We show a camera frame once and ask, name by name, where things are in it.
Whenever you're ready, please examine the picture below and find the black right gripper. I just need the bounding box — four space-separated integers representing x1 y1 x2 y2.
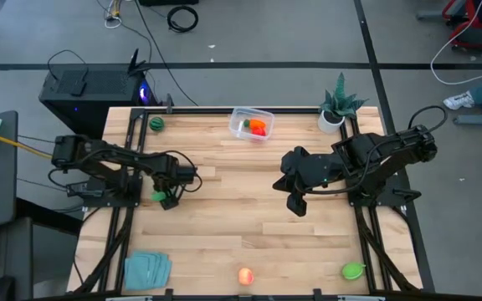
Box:
272 145 346 218

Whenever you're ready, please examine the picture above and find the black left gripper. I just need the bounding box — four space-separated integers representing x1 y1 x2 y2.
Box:
151 155 197 212

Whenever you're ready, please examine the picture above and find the striped green toy watermelon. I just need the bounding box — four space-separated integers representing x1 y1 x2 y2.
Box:
148 116 166 133

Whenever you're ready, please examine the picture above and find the orange pink toy peach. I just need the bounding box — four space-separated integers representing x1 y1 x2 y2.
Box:
237 267 255 287

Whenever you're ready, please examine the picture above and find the clear plastic tupperware container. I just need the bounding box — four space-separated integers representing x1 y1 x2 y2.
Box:
228 106 276 142

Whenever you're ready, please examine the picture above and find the teal cloth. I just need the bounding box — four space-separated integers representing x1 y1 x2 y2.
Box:
146 252 167 288
123 251 156 292
140 251 162 290
152 253 173 286

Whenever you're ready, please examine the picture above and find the black power brick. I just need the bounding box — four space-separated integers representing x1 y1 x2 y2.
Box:
65 181 105 198

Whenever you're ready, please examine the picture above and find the white plant pot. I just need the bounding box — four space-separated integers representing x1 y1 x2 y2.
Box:
317 110 346 135

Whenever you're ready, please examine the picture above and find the lime green toy fruit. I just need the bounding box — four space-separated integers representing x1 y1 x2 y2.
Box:
341 261 367 281

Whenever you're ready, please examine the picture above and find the green potted succulent plant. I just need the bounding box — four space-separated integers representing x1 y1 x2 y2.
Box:
319 72 370 120

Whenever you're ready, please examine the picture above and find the black computer tower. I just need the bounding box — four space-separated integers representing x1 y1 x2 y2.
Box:
38 48 159 140

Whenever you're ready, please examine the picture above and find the small black box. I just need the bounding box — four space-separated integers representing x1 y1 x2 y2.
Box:
69 79 88 97

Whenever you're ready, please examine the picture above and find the dark grey cabinet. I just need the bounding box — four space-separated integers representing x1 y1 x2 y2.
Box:
0 217 33 301

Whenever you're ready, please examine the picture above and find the grey metal foot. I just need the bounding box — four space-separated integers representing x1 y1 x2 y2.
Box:
452 113 482 126

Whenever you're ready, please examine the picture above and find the long black floor cable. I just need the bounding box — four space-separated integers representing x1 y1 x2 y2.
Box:
134 0 199 107

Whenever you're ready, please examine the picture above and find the coiled black cable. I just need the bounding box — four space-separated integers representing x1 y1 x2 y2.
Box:
167 4 199 33

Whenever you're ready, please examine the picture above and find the white and yellow cable bundle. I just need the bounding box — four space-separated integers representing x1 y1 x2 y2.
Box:
96 0 126 30

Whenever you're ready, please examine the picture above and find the white floor cable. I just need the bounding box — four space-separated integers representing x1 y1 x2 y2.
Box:
429 0 482 87

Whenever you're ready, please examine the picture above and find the red metal frame cart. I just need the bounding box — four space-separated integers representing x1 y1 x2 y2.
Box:
441 0 482 52

